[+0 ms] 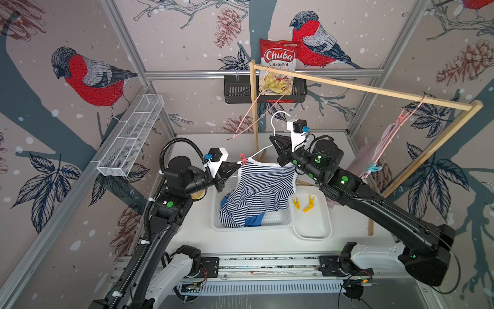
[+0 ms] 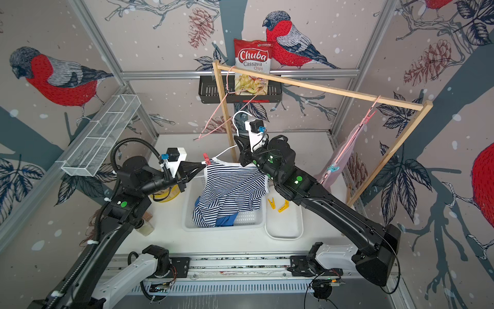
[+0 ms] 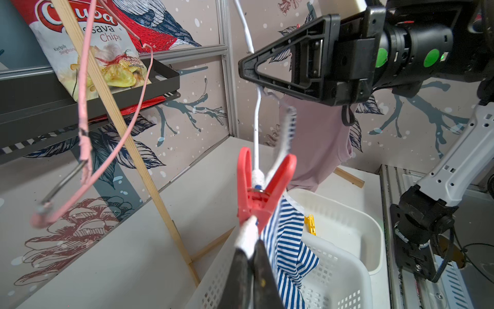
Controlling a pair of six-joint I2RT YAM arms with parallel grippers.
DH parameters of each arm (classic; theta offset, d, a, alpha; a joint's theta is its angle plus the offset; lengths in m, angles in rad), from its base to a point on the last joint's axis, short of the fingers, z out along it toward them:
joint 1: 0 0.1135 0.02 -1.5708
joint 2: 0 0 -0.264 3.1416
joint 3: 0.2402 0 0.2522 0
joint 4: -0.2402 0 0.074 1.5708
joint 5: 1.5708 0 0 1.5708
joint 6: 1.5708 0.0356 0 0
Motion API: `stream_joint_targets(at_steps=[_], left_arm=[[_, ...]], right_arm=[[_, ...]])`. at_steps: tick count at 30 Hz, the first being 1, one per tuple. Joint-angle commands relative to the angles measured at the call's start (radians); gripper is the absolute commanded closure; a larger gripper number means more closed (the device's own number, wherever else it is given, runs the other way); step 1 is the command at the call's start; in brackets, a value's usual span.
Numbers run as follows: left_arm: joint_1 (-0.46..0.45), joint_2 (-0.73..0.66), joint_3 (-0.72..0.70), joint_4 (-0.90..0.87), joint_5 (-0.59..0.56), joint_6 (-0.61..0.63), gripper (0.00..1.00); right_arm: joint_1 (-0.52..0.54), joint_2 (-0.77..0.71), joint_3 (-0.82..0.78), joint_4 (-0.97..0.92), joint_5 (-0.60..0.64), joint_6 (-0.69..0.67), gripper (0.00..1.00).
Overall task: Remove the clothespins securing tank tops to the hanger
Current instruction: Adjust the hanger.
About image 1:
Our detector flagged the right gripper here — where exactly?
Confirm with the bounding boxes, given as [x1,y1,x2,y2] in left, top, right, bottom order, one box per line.
[270,134,325,186]

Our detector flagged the red clothespin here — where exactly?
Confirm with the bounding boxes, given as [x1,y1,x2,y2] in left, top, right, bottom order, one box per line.
[241,153,248,166]
[396,109,408,123]

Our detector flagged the white hanger with striped top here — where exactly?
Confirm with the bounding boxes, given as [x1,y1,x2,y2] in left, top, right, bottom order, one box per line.
[248,111,291,160]

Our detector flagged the pink hanger with blue top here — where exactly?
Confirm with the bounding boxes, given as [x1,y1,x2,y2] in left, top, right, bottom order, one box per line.
[227,66,288,140]

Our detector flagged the striped tank top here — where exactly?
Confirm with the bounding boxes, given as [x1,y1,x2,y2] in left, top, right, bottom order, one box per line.
[220,159,298,228]

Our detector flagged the blue tank top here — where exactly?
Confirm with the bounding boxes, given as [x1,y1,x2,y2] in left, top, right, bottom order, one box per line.
[221,193,264,227]

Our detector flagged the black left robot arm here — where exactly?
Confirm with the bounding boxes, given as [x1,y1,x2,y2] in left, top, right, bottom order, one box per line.
[90,138,241,308]

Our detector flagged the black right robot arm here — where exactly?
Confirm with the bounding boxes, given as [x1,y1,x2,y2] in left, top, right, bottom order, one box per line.
[270,135,455,287]

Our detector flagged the pink tank top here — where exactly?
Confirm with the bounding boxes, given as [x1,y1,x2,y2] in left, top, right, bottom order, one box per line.
[325,122,400,209]

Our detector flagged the yellow bowl with buns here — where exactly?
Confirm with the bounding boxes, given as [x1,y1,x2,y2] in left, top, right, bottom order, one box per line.
[191,189,207,201]

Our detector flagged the white perforated plastic basket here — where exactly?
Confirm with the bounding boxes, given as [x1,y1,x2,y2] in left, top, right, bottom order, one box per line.
[207,174,293,232]

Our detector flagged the white plastic tray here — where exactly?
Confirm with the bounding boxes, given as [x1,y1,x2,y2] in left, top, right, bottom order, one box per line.
[288,185,333,241]

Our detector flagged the cassava chips bag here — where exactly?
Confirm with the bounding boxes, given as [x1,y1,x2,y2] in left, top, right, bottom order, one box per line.
[259,39,299,96]

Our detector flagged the teal clothespin on pink top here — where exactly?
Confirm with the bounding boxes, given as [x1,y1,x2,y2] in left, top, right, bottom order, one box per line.
[366,163,382,173]

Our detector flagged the wooden clothes rack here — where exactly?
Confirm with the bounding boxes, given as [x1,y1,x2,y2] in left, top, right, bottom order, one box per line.
[248,60,484,236]

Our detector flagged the red clothespin on pink top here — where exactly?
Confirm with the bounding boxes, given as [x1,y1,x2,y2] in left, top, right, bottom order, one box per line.
[396,109,408,123]

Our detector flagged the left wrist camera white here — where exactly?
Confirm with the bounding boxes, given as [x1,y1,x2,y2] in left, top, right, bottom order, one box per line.
[203,148,228,183]

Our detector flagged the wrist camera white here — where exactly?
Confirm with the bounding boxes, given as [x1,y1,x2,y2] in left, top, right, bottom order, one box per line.
[287,119,310,152]
[203,148,228,183]

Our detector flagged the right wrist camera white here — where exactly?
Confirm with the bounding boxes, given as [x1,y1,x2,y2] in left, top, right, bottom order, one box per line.
[287,119,310,152]

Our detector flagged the black wall basket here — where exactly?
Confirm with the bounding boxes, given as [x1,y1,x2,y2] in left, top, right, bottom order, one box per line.
[223,75,307,104]

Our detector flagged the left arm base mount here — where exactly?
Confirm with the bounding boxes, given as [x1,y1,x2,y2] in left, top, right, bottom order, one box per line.
[166,256,220,279]

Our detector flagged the white wire mesh shelf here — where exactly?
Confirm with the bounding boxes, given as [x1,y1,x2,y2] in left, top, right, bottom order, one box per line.
[96,94,164,177]

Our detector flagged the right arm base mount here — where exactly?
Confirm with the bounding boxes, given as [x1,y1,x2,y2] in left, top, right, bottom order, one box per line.
[318,256,374,278]

